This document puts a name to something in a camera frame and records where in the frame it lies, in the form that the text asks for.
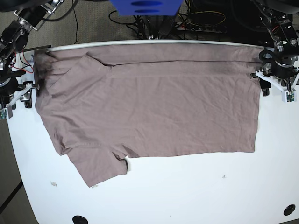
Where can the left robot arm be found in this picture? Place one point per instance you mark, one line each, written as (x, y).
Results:
(276, 17)

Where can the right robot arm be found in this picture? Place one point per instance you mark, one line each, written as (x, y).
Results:
(14, 38)

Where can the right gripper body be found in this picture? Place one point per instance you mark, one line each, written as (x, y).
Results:
(11, 91)

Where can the small white sticker label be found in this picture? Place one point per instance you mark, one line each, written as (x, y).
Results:
(31, 61)

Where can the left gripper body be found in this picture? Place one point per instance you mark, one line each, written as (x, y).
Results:
(282, 76)

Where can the black table grommet right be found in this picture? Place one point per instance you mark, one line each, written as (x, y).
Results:
(289, 209)

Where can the black table grommet left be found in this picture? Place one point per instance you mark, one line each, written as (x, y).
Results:
(79, 220)

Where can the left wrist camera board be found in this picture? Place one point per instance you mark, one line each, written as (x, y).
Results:
(289, 96)

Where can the black power strip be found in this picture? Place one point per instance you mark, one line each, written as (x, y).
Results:
(188, 26)

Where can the mauve T-shirt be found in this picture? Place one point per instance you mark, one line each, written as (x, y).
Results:
(103, 104)

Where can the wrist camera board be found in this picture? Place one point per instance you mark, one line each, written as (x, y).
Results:
(289, 96)
(6, 113)

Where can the blue plastic mount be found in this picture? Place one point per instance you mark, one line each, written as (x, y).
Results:
(147, 7)

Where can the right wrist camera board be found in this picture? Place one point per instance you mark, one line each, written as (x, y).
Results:
(6, 113)

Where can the black table grommet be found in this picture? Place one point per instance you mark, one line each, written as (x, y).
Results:
(79, 220)
(289, 209)

